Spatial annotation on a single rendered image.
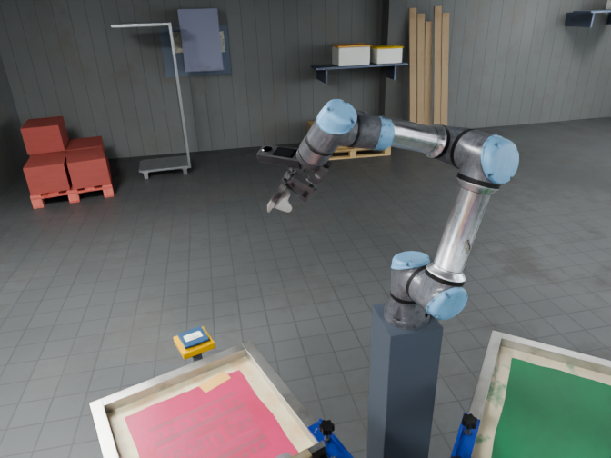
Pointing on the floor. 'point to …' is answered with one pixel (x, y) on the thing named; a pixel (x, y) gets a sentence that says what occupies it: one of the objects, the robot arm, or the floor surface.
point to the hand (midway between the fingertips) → (274, 197)
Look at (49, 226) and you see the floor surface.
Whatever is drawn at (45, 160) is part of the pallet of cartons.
